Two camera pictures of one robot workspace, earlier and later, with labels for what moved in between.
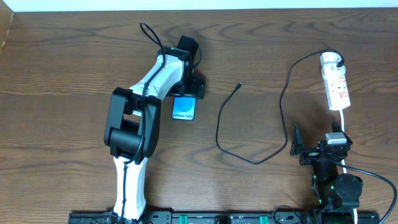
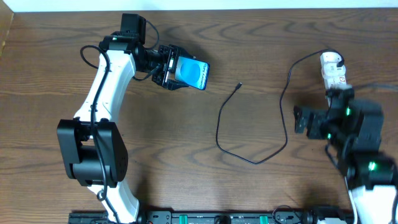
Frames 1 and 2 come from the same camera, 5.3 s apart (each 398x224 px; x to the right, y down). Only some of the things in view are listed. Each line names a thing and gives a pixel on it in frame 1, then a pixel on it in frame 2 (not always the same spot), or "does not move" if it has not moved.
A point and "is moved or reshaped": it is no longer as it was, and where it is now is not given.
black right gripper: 315,153 to 299,119
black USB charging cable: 300,58 does not move
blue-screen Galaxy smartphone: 184,107 is moved or reshaped
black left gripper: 193,90 to 166,66
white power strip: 329,61 does not move
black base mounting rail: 295,217 does not move
